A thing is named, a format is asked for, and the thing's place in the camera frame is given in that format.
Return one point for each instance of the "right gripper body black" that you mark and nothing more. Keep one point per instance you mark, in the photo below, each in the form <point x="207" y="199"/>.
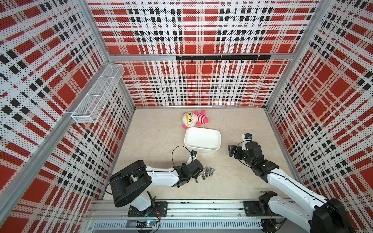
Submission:
<point x="241" y="154"/>

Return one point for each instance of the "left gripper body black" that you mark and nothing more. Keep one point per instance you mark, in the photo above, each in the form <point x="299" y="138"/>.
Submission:
<point x="194" y="176"/>

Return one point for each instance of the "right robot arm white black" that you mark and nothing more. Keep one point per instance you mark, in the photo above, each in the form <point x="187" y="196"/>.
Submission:
<point x="309" y="210"/>

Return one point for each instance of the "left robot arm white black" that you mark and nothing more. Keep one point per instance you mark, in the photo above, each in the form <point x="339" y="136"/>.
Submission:
<point x="130" y="185"/>

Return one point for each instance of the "white plastic storage box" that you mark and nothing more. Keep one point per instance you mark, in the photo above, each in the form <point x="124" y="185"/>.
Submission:
<point x="203" y="139"/>

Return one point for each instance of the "pink striped plush doll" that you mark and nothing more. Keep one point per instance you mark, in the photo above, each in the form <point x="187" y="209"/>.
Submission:
<point x="192" y="119"/>

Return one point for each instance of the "green circuit board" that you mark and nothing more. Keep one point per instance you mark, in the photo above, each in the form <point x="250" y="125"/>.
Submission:
<point x="146" y="224"/>

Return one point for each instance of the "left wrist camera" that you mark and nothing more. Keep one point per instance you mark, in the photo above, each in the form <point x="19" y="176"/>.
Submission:
<point x="192" y="157"/>

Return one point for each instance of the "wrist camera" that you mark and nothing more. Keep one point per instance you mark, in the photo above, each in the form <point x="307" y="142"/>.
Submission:
<point x="247" y="137"/>
<point x="192" y="157"/>

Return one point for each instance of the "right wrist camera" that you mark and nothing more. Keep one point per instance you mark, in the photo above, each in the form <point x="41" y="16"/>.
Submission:
<point x="247" y="137"/>

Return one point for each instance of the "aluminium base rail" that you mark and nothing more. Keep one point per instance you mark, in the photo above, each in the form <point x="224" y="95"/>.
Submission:
<point x="104" y="217"/>

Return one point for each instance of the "black hook rail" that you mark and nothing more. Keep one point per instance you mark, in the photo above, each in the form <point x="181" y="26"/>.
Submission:
<point x="223" y="57"/>

